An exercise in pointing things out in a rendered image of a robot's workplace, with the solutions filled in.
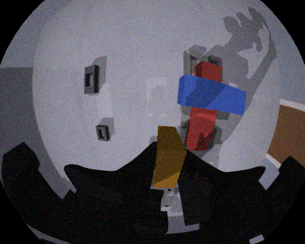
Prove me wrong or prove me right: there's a blue bar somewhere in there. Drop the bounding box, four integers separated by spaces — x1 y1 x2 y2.
177 74 247 115

